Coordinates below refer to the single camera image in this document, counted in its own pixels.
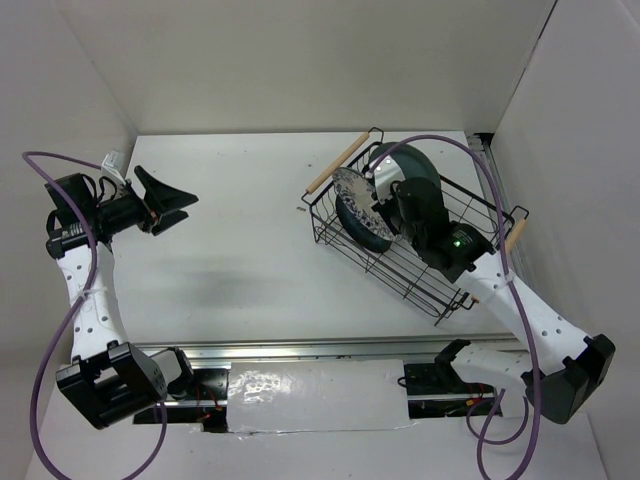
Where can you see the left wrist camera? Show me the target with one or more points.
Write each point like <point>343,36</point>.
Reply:
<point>113,167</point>

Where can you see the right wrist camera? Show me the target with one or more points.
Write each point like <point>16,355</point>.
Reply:
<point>384,173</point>

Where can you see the large grey-blue plate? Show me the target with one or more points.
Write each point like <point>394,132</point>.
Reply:
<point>413,162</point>

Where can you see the wooden rack handle near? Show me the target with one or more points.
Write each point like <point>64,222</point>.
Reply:
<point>515,235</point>

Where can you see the black wire dish rack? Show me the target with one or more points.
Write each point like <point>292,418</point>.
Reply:
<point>400,267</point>

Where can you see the aluminium table rail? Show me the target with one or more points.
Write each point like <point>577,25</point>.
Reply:
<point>396,347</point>

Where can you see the wooden rack handle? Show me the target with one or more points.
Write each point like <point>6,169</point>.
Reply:
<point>515,235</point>
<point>338,162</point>

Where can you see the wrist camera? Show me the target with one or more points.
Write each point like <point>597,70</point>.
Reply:
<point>113,167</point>
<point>384,173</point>

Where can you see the wooden rack handle far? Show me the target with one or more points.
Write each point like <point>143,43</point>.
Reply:
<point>338,162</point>

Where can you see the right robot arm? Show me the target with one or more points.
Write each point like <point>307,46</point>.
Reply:
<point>564,365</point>

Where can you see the aluminium frame right side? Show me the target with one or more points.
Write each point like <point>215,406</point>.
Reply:
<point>480,143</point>

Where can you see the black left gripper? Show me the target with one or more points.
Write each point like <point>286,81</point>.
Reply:
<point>160,198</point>

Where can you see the blue floral white plate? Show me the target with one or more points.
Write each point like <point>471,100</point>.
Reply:
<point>359,196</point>

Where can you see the white foil cover panel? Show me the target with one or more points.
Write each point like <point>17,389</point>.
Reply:
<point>316,396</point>

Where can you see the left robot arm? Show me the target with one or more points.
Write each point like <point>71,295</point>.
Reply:
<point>110,379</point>

